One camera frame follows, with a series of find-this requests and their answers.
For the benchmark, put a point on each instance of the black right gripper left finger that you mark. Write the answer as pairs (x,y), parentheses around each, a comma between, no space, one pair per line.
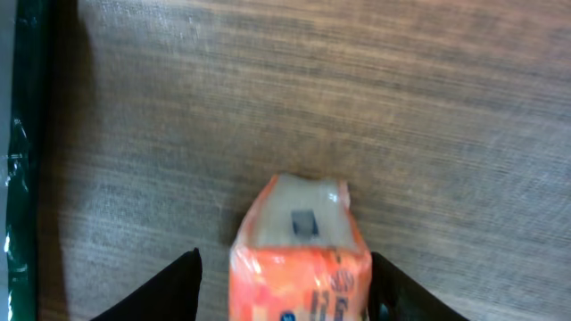
(171,295)

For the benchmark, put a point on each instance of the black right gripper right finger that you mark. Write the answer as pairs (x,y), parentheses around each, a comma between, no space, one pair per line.
(395,296)

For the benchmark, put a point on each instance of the green 3M gloves package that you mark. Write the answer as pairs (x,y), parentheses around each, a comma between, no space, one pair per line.
(25,31)

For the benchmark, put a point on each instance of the orange small carton box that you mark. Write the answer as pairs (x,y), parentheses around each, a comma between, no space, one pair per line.
(299,255)

